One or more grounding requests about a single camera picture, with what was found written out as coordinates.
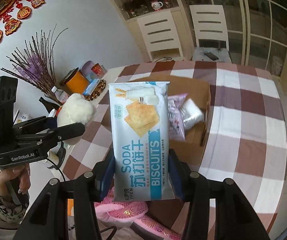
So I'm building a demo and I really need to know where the white fluffy pineapple plush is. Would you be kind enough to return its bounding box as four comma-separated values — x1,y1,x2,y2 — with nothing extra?
56,93,97,145

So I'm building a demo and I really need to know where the pink plush snake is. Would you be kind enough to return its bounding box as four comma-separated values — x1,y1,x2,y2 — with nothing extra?
94,189,181,239

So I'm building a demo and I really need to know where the soda biscuits packet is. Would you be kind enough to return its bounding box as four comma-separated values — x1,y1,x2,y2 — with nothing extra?
109,81,174,202

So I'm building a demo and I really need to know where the left hand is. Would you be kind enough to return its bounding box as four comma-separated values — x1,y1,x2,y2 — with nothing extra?
0,164,31,199

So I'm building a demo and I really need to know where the brown cardboard box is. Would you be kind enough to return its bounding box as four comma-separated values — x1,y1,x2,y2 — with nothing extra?
101,74,212,170

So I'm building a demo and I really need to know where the clear water bottle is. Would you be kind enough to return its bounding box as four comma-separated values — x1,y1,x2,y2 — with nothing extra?
51,86,69,104

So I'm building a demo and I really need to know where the purple snack bag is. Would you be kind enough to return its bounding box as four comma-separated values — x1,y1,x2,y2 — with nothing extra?
167,93,187,141

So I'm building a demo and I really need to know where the dried purple flower bouquet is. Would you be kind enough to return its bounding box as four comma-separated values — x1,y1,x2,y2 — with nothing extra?
1,28,67,105

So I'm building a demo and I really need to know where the orange tin container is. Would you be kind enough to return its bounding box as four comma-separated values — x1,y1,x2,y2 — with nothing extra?
60,68,90,94

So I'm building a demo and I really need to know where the blue tissue box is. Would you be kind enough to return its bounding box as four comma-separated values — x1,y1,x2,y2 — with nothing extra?
83,79,100,96

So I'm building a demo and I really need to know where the checkered tablecloth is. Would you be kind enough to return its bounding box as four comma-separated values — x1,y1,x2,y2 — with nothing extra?
63,61,287,239

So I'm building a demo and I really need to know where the woven brown trivet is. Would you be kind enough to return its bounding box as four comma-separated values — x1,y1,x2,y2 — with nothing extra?
84,79,107,101

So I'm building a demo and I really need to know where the purple cup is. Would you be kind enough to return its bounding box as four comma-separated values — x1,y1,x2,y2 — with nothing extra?
80,61,96,81

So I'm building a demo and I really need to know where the red cap glass jar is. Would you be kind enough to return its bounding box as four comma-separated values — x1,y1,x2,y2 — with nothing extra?
91,63,107,79

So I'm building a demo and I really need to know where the black smartphone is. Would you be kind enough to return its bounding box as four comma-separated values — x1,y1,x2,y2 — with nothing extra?
204,52,219,61

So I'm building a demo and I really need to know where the white chair right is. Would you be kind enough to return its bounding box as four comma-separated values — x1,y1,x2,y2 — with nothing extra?
189,4,229,50

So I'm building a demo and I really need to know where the display cabinet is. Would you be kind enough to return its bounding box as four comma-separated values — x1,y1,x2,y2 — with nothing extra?
110,0,194,62

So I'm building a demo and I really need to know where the white red mug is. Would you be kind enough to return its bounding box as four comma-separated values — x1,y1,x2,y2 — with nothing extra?
151,1,163,11

